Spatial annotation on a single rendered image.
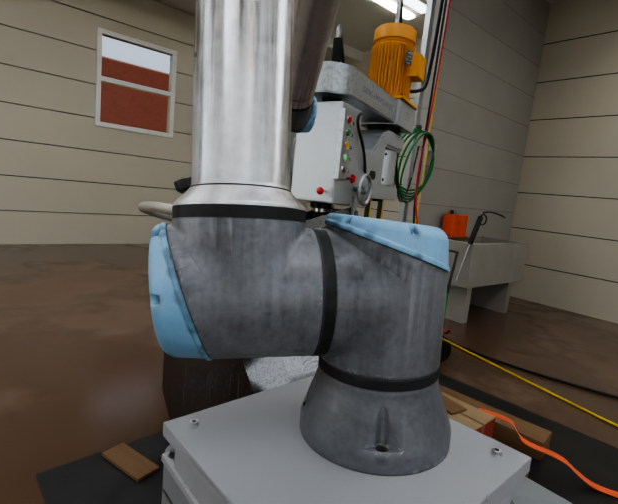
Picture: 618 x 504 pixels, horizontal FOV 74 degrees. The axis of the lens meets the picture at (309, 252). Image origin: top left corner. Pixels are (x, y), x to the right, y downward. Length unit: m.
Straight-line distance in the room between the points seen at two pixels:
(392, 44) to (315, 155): 0.93
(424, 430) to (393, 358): 0.09
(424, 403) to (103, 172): 7.21
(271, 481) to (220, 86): 0.41
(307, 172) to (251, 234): 1.41
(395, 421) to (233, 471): 0.18
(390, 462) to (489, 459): 0.13
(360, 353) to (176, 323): 0.20
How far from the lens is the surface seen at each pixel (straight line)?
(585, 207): 6.36
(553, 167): 6.54
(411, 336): 0.47
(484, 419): 2.26
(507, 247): 5.06
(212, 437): 0.55
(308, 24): 0.85
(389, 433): 0.50
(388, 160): 2.41
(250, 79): 0.46
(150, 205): 1.20
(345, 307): 0.43
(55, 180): 7.40
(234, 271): 0.41
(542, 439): 2.53
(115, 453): 2.11
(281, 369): 1.33
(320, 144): 1.79
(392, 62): 2.49
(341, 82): 1.82
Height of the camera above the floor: 1.21
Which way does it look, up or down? 8 degrees down
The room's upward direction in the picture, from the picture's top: 6 degrees clockwise
